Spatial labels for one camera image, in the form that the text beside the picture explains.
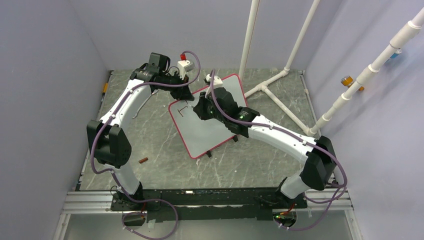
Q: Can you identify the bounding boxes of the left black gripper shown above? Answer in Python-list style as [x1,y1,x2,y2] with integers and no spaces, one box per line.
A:
[160,71,194,102]

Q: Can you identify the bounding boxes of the red-framed whiteboard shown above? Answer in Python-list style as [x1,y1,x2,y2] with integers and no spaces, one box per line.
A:
[168,86,235,159]

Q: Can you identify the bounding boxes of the brown marker cap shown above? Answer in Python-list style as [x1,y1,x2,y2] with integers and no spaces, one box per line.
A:
[138,157,149,164]

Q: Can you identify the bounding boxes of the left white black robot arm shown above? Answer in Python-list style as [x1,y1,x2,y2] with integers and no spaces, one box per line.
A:
[86,50,201,210]

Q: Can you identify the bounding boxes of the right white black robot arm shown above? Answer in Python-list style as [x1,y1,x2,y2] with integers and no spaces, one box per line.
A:
[193,87,336,208]

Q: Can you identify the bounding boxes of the silver wrench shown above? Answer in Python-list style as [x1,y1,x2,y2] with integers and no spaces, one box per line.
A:
[132,90,159,119]

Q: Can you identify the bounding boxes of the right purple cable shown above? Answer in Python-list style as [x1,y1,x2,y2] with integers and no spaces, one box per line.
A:
[208,68,349,232]

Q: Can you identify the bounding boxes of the purple cable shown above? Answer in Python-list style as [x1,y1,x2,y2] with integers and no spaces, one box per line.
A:
[90,50,202,240]
[208,68,349,232]

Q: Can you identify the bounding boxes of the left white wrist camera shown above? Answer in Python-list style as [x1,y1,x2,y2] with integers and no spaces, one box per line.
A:
[176,53,195,80]

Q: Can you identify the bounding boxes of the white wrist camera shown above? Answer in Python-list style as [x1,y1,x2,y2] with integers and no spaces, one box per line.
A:
[176,53,195,80]
[204,73,223,99]

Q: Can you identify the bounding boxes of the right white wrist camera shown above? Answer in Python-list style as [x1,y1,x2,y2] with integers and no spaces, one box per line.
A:
[204,73,223,99]

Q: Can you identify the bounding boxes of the orange-handled tool at edge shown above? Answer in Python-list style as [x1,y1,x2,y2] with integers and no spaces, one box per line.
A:
[101,82,109,101]

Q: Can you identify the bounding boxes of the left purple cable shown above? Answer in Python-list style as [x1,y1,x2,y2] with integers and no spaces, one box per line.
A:
[90,50,202,240]

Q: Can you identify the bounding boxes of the orange wall knob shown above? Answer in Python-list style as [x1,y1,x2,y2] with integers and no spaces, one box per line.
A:
[340,75,355,88]

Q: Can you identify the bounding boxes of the blue wall clip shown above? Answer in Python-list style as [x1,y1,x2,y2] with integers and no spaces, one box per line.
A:
[390,48,402,59]

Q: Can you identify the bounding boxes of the white PVC pipe frame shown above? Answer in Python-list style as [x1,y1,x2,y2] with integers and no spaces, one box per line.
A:
[238,0,424,137]

